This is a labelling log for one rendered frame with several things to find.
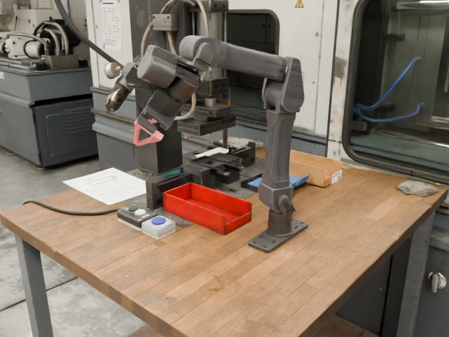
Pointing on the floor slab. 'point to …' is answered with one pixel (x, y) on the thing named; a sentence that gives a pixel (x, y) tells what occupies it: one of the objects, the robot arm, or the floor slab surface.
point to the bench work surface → (234, 261)
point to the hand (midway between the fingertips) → (144, 130)
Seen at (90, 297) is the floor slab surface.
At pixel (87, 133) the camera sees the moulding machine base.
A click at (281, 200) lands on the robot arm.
